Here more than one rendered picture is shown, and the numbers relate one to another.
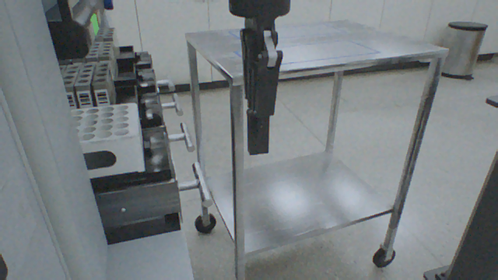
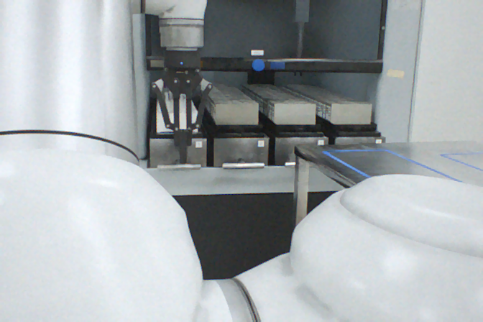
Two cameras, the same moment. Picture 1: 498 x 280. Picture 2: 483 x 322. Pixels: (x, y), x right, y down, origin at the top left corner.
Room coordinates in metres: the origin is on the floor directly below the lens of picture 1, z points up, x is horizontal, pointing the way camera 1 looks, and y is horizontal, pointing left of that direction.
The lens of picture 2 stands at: (0.71, -1.04, 1.04)
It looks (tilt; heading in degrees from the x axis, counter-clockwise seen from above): 14 degrees down; 98
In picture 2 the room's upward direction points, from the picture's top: 1 degrees clockwise
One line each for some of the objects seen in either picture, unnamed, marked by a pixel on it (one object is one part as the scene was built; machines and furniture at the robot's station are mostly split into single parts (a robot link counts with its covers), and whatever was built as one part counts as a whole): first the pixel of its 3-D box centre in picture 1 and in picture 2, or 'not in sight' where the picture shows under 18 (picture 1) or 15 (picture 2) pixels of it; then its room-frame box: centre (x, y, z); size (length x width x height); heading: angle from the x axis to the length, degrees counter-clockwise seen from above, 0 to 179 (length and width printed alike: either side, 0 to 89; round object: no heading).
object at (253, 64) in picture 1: (261, 75); (176, 104); (0.44, -0.02, 0.91); 0.04 x 0.01 x 0.11; 103
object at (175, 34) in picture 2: not in sight; (181, 35); (0.45, -0.01, 1.05); 0.09 x 0.09 x 0.06
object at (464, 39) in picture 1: (461, 49); not in sight; (3.16, -1.93, 0.23); 0.38 x 0.31 x 0.46; 17
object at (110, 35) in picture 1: (112, 45); (349, 114); (0.82, 0.32, 0.85); 0.12 x 0.02 x 0.06; 16
